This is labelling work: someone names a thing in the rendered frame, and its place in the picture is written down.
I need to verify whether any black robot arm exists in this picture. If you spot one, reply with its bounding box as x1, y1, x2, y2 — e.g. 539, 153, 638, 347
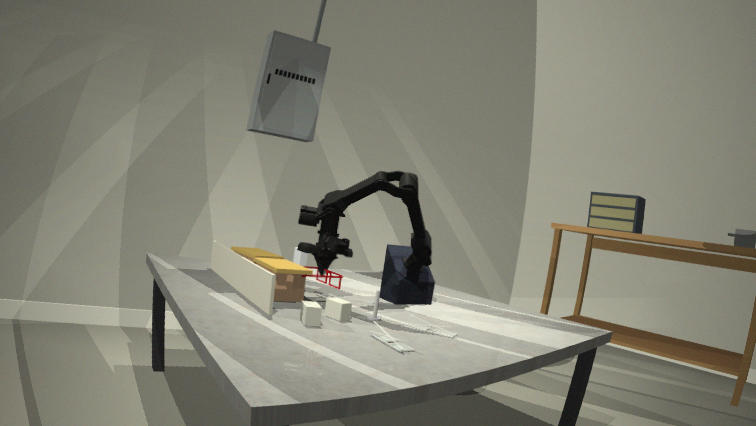
299, 171, 432, 273

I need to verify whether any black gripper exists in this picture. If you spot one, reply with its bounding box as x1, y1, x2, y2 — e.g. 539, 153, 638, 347
297, 228, 353, 276

